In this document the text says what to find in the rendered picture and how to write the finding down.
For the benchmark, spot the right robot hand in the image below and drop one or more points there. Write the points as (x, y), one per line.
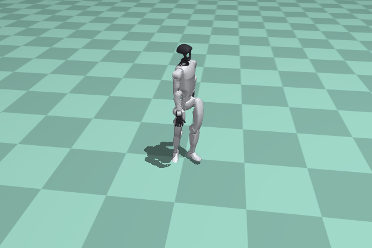
(179, 120)

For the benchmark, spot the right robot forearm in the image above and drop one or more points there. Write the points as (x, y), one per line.
(177, 102)

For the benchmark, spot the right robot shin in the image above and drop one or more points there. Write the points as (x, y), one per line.
(176, 142)

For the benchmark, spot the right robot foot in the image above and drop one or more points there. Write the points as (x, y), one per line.
(175, 156)

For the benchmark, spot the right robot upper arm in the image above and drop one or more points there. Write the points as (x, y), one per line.
(177, 76)

